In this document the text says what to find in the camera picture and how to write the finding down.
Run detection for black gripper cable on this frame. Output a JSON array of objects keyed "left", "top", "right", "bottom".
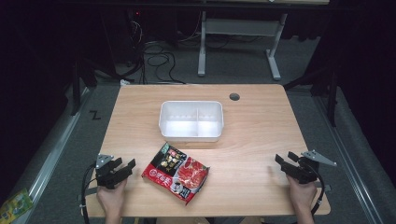
[
  {"left": 80, "top": 161, "right": 98, "bottom": 224},
  {"left": 306, "top": 161, "right": 327, "bottom": 217}
]

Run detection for green and yellow packet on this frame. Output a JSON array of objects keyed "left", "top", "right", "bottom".
[{"left": 0, "top": 187, "right": 35, "bottom": 224}]

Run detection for person's right hand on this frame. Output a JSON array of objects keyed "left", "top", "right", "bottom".
[{"left": 286, "top": 175, "right": 318, "bottom": 213}]

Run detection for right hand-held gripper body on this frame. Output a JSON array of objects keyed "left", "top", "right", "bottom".
[{"left": 284, "top": 149, "right": 338, "bottom": 185}]

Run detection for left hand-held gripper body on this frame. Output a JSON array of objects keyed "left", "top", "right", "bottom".
[{"left": 94, "top": 153, "right": 132, "bottom": 189}]

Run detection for grey metal desk frame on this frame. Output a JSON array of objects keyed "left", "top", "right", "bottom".
[{"left": 197, "top": 10, "right": 289, "bottom": 82}]

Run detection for person's left hand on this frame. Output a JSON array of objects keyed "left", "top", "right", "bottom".
[{"left": 95, "top": 179, "right": 128, "bottom": 217}]

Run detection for silver metal floor rail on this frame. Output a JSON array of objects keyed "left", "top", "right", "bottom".
[
  {"left": 313, "top": 95, "right": 396, "bottom": 224},
  {"left": 11, "top": 87, "right": 94, "bottom": 224}
]

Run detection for red and black food packet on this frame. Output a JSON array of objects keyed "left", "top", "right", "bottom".
[{"left": 141, "top": 142, "right": 210, "bottom": 206}]

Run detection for black metal stand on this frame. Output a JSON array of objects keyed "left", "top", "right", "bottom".
[
  {"left": 70, "top": 54, "right": 83, "bottom": 117},
  {"left": 326, "top": 66, "right": 340, "bottom": 128}
]

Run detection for white divided plastic container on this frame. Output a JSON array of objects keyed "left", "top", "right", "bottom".
[{"left": 158, "top": 100, "right": 225, "bottom": 144}]

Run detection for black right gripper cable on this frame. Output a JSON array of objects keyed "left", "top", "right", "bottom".
[{"left": 306, "top": 161, "right": 327, "bottom": 217}]

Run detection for black cables on floor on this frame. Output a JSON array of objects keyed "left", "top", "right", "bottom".
[{"left": 125, "top": 18, "right": 188, "bottom": 86}]

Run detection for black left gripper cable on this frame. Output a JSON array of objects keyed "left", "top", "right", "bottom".
[{"left": 80, "top": 161, "right": 98, "bottom": 224}]

